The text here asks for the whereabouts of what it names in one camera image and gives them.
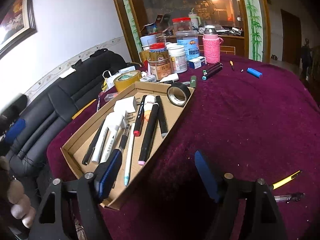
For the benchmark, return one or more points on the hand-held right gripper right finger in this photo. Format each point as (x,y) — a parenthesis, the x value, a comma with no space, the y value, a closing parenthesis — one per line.
(206,175)

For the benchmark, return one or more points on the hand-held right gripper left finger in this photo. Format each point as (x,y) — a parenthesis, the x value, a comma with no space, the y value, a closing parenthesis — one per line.
(110,175)

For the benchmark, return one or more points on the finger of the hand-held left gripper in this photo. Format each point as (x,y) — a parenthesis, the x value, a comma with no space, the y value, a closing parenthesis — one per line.
(15,103)
(15,130)

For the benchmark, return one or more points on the white slim pen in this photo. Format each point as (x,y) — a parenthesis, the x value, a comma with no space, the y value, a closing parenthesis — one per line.
(130,155)

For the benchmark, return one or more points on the thick white marker pen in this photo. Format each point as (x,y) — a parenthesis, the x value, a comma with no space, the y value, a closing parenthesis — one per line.
(110,145)

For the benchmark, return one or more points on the dark grey pen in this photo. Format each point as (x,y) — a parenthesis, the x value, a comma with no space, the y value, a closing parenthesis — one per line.
(93,142)

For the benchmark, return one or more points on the clear gel pen black cap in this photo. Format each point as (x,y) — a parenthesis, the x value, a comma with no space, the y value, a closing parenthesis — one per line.
(124,140)

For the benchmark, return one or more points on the cardboard box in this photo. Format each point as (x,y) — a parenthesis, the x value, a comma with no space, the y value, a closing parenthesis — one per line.
(77,150)

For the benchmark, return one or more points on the white charger plug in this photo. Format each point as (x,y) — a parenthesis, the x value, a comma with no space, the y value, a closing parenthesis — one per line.
(115,121)
(125,105)

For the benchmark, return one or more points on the black grey marker pale caps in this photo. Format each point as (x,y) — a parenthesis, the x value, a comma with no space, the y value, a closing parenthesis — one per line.
(148,135)

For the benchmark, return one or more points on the black marker red caps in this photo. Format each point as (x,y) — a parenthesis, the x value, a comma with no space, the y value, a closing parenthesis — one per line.
(140,115)

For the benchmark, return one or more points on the black marker grey cap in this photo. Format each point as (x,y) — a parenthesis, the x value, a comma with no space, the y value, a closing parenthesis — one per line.
(162,117)

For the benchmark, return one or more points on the white tube orange cap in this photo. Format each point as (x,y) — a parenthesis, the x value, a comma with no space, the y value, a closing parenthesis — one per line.
(149,105)

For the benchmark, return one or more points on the black tape roll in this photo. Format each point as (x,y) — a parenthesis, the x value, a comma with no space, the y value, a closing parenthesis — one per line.
(183,88)

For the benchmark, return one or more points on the person's left hand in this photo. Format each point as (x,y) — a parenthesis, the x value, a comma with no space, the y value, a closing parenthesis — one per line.
(21,200)

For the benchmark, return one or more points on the black leather sofa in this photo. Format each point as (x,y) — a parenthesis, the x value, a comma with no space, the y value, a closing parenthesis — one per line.
(62,100)

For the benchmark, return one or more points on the white paper sheet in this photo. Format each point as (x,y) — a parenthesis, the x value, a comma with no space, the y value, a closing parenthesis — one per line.
(67,73)

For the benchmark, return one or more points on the blue pen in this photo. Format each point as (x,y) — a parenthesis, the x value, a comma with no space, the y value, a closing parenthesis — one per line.
(98,104)

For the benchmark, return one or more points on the clear plastic case red insert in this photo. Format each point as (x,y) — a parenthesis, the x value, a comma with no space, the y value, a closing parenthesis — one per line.
(111,97)

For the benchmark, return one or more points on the yellow pen on tablecloth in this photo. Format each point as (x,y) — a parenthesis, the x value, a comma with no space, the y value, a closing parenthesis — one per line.
(285,180)

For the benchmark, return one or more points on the clear ballpoint pen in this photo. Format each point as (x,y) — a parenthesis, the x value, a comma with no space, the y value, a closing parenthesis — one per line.
(290,197)

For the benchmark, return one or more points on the yellow tape roll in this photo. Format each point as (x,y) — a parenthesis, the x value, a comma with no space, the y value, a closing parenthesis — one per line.
(125,82)

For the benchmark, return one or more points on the green lighter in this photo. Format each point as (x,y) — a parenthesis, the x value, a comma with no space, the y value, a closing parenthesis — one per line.
(193,82)

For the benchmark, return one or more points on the white paper bag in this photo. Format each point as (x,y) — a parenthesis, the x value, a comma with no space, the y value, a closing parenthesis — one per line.
(110,80)

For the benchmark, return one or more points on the silver black pen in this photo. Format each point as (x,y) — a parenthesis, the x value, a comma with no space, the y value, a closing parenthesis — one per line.
(180,82)

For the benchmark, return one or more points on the black marker teal cap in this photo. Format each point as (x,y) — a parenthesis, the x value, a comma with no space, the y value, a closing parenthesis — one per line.
(215,69)
(212,74)
(212,67)

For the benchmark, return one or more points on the small white barcode box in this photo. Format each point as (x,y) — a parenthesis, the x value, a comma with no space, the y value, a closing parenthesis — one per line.
(148,79)

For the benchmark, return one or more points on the white oval plastic case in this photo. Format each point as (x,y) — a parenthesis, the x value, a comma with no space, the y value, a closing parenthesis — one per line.
(170,78)

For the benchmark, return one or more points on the small yellow black pen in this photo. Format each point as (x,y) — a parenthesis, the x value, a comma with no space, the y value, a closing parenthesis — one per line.
(232,65)

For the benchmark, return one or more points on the small blue white box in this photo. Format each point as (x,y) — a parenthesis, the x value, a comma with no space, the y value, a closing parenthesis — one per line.
(197,62)

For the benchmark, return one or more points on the blue cylindrical battery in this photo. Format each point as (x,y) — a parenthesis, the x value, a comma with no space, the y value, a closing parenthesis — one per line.
(255,73)

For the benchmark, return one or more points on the clear jar brown label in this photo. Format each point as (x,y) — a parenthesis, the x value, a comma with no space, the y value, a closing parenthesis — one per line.
(160,68)

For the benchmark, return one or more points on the white plastic jar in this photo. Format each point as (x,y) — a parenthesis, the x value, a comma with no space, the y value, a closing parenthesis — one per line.
(178,60)

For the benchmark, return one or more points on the gold box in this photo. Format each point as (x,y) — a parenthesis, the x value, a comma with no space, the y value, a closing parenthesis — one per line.
(143,58)

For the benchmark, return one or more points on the pink knitted bottle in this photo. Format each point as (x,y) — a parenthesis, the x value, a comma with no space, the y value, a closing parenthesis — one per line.
(211,50)

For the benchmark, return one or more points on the clear jar blue label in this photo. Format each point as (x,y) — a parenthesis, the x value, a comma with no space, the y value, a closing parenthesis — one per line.
(187,45)

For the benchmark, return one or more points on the clear jar red lid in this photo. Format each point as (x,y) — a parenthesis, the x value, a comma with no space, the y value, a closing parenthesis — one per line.
(182,25)

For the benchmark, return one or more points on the white green cup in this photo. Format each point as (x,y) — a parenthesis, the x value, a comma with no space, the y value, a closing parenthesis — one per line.
(195,20)

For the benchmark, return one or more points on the dark blue jacket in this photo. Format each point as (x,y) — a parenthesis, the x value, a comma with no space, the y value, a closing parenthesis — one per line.
(306,55)

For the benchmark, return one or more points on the brown wooden door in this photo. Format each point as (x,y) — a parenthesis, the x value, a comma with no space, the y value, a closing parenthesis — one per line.
(291,37)

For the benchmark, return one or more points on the framed wall picture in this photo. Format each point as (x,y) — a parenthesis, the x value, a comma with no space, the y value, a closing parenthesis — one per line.
(15,20)

